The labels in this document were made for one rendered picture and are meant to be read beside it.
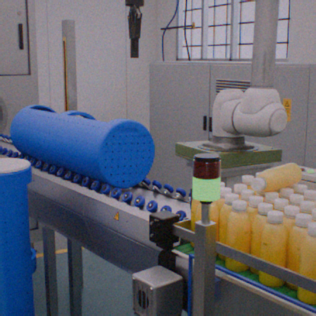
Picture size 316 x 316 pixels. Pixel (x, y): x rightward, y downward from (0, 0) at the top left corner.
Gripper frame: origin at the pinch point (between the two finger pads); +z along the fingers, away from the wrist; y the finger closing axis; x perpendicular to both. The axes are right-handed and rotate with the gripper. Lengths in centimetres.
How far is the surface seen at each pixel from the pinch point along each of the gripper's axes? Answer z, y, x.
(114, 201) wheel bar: 59, 11, -11
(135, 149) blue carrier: 40.5, 0.2, 0.6
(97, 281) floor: 150, -114, 7
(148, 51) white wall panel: -11, -521, 170
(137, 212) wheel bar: 59, 25, -6
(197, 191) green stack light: 34, 92, -11
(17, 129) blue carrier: 39, -66, -43
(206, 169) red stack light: 29, 93, -10
